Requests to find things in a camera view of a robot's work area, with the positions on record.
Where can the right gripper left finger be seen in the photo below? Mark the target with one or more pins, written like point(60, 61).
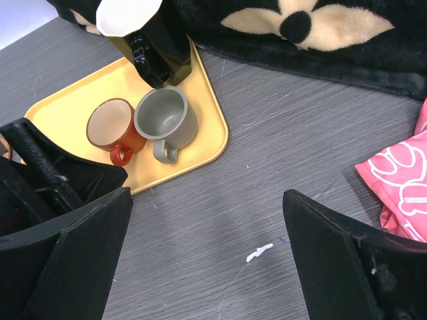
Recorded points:
point(63, 223)

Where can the red patterned bag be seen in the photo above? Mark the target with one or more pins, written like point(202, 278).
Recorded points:
point(397, 176)

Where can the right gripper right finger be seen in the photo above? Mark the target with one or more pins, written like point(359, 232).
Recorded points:
point(350, 270)

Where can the black cup cream inside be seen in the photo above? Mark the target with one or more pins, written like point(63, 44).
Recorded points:
point(150, 35)

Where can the black floral pillow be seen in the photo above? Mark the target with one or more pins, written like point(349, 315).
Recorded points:
point(375, 44)

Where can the small orange cup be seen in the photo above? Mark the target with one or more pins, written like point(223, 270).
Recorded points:
point(111, 128)

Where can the yellow tray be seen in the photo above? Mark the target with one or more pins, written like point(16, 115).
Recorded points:
point(63, 116)

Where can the small grey cup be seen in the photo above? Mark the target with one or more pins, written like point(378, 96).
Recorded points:
point(166, 117)

